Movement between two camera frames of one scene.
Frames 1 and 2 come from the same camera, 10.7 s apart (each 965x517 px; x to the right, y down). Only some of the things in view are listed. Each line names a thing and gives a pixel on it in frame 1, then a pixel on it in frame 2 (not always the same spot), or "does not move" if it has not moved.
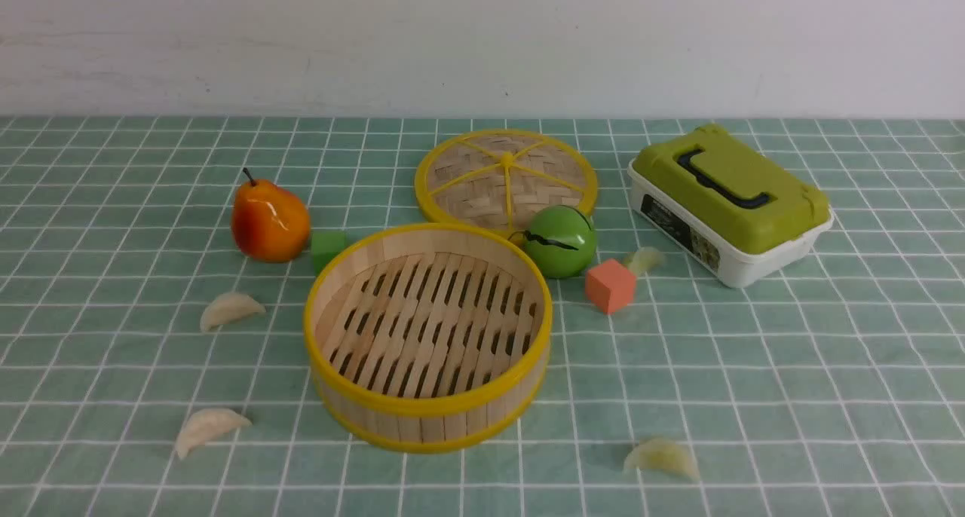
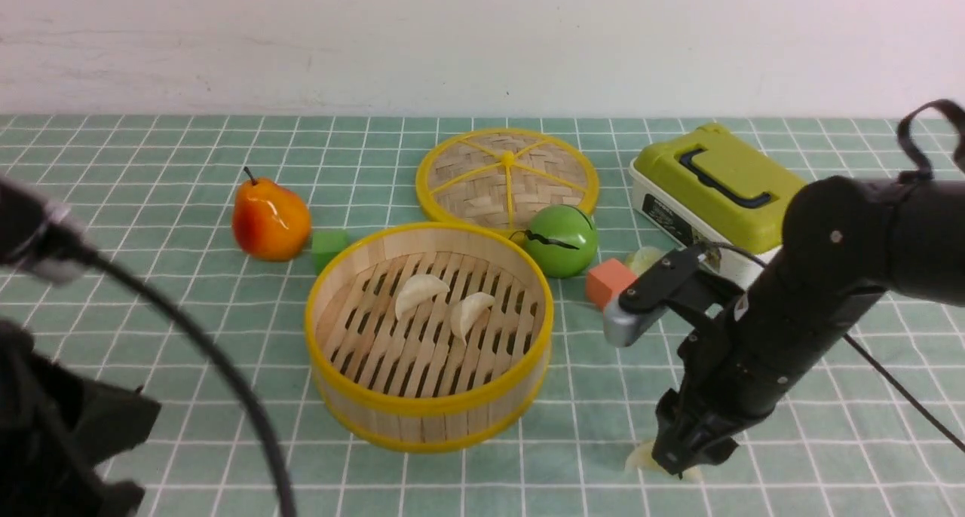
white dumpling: x=206 y=425 to x=465 y=313
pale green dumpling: x=663 y=454 does not move
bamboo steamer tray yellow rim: x=429 y=338 does not move
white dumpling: x=229 y=306 to x=418 y=289
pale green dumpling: x=646 y=258 does not move
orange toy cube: x=610 y=286 does not move
